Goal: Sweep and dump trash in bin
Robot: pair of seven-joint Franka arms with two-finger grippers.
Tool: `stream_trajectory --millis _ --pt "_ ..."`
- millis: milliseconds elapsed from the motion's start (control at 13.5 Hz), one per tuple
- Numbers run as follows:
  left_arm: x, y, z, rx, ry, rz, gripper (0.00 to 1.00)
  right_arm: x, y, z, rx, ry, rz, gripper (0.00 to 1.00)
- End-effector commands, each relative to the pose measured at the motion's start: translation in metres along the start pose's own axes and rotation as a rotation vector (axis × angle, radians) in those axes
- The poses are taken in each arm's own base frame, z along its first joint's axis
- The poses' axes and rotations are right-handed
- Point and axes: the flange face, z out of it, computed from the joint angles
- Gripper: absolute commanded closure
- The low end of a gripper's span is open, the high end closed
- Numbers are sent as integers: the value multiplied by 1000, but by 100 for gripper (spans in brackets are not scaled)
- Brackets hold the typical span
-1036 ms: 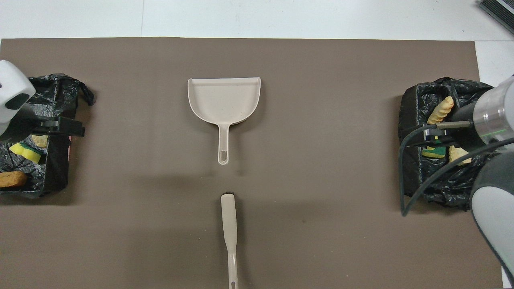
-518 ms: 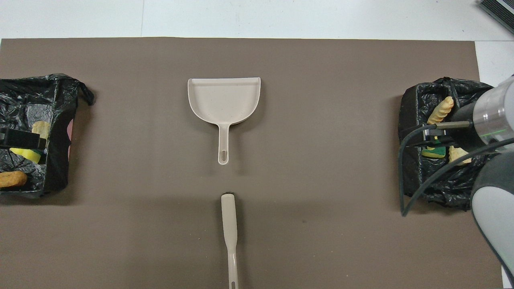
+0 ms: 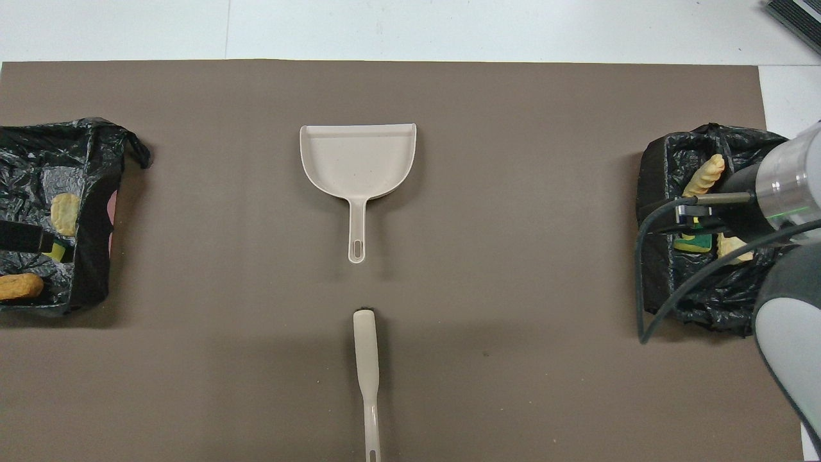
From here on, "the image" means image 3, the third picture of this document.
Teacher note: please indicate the brown paper table mat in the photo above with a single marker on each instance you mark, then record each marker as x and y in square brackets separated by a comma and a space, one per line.
[410, 96]

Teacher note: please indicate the brown ridged foam roll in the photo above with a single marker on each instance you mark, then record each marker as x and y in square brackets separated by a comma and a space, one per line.
[19, 287]

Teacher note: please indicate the beige plastic dustpan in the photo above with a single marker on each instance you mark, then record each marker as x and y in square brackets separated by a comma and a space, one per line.
[358, 160]

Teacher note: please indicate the bin lined with black bag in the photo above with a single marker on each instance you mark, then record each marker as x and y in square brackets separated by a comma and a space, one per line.
[705, 295]
[90, 256]

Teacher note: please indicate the dark ribbed mat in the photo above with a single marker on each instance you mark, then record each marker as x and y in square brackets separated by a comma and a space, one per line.
[798, 19]

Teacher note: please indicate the pale yellow paper ball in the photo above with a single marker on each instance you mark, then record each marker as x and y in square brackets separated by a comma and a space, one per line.
[734, 249]
[65, 213]

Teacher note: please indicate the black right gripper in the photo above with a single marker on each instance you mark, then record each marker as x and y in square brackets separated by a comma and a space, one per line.
[744, 215]

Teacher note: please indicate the pale beige chunk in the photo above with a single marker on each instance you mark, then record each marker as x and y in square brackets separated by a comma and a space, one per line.
[705, 176]

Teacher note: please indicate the green and yellow sponge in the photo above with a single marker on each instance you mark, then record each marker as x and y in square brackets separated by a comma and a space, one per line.
[696, 242]

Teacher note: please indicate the beige hand brush black bristles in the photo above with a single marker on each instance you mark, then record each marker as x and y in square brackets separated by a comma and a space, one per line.
[367, 353]

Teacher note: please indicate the plain yellow sponge piece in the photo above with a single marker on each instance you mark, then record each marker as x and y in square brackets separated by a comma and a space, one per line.
[59, 251]

